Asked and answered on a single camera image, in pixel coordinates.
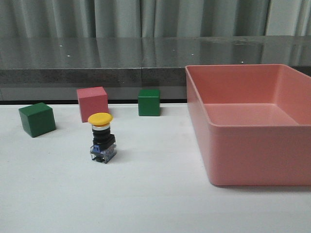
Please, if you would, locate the yellow push button switch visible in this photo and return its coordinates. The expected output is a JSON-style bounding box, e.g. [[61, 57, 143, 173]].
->
[[88, 113, 117, 164]]

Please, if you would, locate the pink wooden cube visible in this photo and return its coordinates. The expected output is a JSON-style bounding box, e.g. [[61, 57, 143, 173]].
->
[[76, 86, 109, 123]]

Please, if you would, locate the green wooden cube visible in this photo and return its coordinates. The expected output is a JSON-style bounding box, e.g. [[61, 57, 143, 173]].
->
[[18, 102, 56, 138], [138, 89, 160, 116]]

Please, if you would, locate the grey curtain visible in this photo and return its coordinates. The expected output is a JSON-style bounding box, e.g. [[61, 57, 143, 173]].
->
[[0, 0, 311, 38]]

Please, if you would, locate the grey stone ledge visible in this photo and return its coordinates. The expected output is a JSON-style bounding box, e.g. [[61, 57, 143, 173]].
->
[[0, 35, 311, 103]]

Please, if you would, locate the pink plastic bin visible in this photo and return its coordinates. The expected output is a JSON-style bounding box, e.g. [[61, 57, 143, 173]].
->
[[185, 64, 311, 186]]

